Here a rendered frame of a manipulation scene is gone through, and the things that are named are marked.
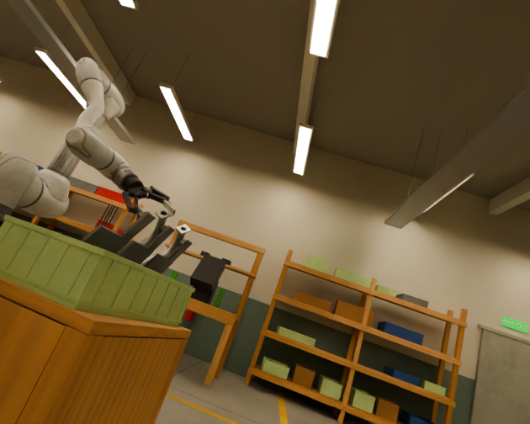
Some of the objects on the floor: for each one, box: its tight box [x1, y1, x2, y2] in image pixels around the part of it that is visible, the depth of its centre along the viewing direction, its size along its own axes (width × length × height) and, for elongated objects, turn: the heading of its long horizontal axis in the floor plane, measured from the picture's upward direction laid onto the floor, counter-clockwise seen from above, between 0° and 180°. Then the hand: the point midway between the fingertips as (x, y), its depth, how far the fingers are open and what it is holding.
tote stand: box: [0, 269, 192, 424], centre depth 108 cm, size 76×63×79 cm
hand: (159, 214), depth 127 cm, fingers open, 11 cm apart
